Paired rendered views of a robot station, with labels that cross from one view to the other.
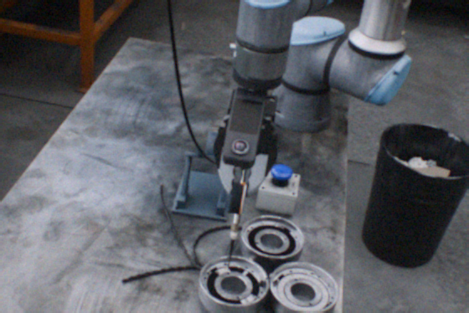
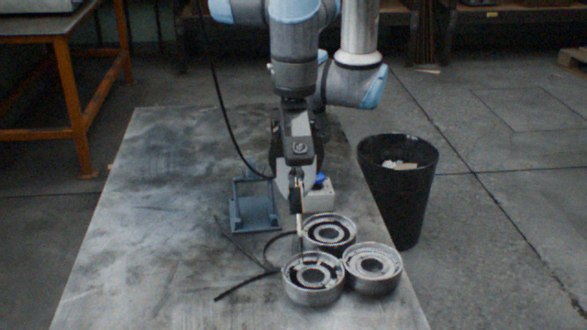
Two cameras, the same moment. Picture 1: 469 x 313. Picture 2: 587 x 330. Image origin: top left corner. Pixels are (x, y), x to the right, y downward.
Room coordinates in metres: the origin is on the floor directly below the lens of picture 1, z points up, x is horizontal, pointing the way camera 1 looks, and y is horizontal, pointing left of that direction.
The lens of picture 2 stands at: (0.00, 0.14, 1.43)
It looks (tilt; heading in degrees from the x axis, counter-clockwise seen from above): 29 degrees down; 349
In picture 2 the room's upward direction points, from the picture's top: straight up
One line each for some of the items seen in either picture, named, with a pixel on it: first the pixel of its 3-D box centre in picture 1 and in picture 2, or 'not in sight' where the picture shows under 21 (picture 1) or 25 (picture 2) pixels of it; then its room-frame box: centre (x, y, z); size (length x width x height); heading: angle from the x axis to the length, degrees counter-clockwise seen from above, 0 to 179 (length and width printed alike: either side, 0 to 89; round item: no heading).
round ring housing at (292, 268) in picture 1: (301, 295); (371, 269); (0.70, -0.13, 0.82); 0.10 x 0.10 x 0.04
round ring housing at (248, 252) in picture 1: (270, 244); (328, 236); (0.80, -0.08, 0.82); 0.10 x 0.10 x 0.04
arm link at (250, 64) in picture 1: (258, 57); (293, 71); (0.81, -0.01, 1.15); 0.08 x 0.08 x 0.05
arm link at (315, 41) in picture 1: (315, 50); (306, 77); (1.29, -0.14, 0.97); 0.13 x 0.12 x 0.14; 60
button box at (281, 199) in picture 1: (278, 189); (315, 192); (0.96, -0.09, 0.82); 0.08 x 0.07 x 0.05; 175
